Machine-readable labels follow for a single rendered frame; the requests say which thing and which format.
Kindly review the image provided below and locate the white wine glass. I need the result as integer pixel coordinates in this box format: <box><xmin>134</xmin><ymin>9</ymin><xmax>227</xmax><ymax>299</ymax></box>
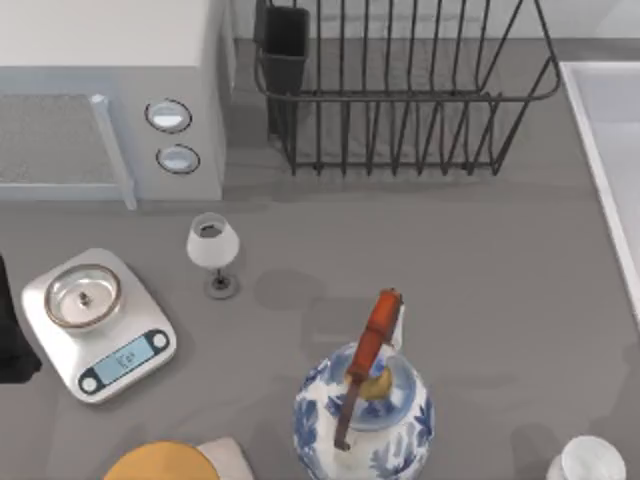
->
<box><xmin>186</xmin><ymin>212</ymin><xmax>242</xmax><ymax>301</ymax></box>

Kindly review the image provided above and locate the round microwave knob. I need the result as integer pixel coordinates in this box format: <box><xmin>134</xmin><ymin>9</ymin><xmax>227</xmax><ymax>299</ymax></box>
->
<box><xmin>144</xmin><ymin>98</ymin><xmax>194</xmax><ymax>135</ymax></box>
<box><xmin>155</xmin><ymin>143</ymin><xmax>202</xmax><ymax>176</ymax></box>

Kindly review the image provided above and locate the pale microwave oven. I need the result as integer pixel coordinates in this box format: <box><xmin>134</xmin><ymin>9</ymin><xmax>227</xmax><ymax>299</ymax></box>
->
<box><xmin>0</xmin><ymin>0</ymin><xmax>239</xmax><ymax>211</ymax></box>

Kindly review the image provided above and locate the blue and white teapot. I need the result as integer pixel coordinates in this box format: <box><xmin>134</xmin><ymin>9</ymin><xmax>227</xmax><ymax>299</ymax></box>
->
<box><xmin>292</xmin><ymin>288</ymin><xmax>435</xmax><ymax>480</ymax></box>

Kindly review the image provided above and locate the black cutlery holder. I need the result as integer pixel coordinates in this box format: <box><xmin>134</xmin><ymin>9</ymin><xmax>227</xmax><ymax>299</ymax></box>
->
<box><xmin>253</xmin><ymin>4</ymin><xmax>311</xmax><ymax>96</ymax></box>

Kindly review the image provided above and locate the beige cloth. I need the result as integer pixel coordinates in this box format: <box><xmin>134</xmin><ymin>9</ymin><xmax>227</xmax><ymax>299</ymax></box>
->
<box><xmin>195</xmin><ymin>436</ymin><xmax>257</xmax><ymax>480</ymax></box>

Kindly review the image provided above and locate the silver kitchen scale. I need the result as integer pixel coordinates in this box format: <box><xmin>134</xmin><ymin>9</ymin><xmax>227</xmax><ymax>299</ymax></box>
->
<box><xmin>20</xmin><ymin>247</ymin><xmax>178</xmax><ymax>405</ymax></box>

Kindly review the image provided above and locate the yellow round plate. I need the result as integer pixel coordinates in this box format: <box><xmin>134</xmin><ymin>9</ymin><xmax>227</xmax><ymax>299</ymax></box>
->
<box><xmin>102</xmin><ymin>440</ymin><xmax>225</xmax><ymax>480</ymax></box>

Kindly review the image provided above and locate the microwave oven door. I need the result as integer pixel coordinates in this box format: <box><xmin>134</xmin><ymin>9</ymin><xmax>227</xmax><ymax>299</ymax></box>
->
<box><xmin>0</xmin><ymin>92</ymin><xmax>138</xmax><ymax>211</ymax></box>

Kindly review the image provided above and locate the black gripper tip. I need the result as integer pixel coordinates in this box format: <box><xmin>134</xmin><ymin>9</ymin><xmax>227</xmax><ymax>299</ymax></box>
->
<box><xmin>0</xmin><ymin>254</ymin><xmax>44</xmax><ymax>386</ymax></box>

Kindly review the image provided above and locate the white cup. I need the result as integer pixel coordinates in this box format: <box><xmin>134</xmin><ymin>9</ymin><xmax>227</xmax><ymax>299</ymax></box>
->
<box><xmin>544</xmin><ymin>435</ymin><xmax>628</xmax><ymax>480</ymax></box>

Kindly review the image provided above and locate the dark wire dish rack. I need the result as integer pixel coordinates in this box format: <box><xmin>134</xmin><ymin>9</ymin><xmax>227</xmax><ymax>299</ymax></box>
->
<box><xmin>253</xmin><ymin>0</ymin><xmax>562</xmax><ymax>178</ymax></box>

